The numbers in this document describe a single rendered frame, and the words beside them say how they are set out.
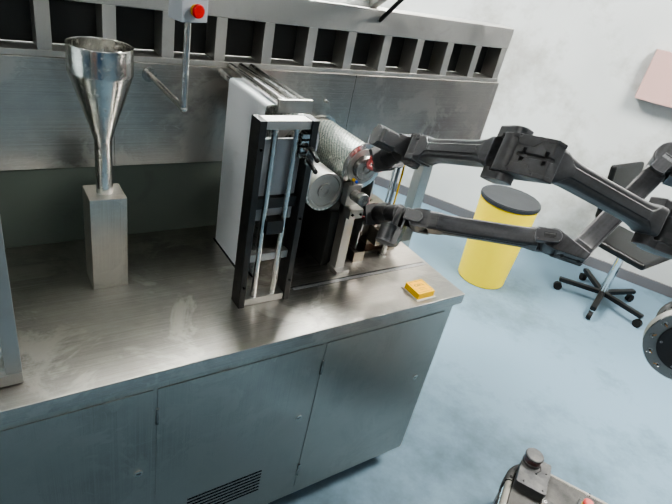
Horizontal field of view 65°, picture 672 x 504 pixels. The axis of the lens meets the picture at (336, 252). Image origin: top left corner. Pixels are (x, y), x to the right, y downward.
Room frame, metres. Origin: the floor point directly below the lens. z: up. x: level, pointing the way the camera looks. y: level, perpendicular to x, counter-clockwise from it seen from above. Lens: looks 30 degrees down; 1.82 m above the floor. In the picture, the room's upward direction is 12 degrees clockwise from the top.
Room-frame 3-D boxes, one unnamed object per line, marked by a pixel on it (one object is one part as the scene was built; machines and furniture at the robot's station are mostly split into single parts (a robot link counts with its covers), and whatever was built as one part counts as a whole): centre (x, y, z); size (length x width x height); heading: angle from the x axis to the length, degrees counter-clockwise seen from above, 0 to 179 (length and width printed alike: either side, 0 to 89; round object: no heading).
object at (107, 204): (1.18, 0.61, 1.18); 0.14 x 0.14 x 0.57
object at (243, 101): (1.47, 0.34, 1.17); 0.34 x 0.05 x 0.54; 39
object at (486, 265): (3.29, -1.04, 0.31); 0.39 x 0.39 x 0.62
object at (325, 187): (1.57, 0.15, 1.17); 0.26 x 0.12 x 0.12; 39
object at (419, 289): (1.47, -0.29, 0.91); 0.07 x 0.07 x 0.02; 39
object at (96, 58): (1.18, 0.61, 1.50); 0.14 x 0.14 x 0.06
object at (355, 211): (1.50, -0.02, 1.05); 0.06 x 0.05 x 0.31; 39
